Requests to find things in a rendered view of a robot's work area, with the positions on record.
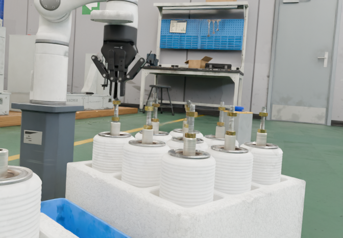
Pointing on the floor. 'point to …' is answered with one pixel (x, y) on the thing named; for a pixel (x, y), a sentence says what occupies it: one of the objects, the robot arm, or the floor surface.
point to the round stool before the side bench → (161, 96)
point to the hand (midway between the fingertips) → (117, 90)
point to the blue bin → (78, 220)
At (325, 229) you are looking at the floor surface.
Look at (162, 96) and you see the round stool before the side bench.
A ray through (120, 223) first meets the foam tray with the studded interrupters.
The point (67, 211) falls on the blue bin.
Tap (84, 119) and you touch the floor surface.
